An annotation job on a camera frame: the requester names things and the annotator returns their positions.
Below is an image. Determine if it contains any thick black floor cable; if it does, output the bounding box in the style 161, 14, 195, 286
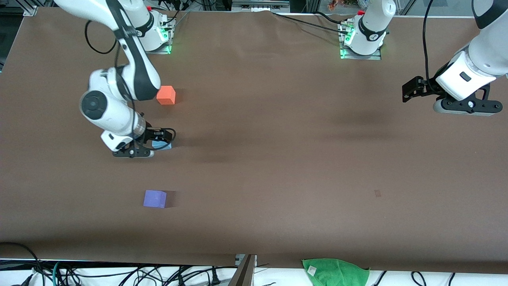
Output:
0, 242, 42, 286

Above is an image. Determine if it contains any aluminium frame rail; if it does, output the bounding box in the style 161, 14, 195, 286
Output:
231, 0, 291, 12

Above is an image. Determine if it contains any grey metal post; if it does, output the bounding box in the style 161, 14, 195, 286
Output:
228, 254, 257, 286

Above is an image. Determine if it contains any long black table cable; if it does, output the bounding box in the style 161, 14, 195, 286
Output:
272, 11, 350, 32

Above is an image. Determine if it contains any brown table cover sheet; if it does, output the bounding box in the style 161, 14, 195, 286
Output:
0, 7, 508, 274

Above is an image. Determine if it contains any orange foam block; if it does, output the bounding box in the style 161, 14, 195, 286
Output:
157, 85, 176, 105

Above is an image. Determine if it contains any short black table cable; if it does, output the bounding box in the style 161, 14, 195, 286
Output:
314, 11, 352, 24

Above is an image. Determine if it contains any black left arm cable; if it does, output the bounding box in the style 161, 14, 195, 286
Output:
422, 0, 435, 82

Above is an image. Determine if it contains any purple foam block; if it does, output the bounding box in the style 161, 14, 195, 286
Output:
143, 189, 167, 209

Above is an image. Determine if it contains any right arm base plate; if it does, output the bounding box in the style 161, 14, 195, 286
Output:
145, 12, 175, 54

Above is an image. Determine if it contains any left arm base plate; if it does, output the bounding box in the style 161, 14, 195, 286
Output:
339, 20, 383, 60

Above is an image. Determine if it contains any green cloth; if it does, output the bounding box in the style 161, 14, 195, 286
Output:
302, 258, 370, 286

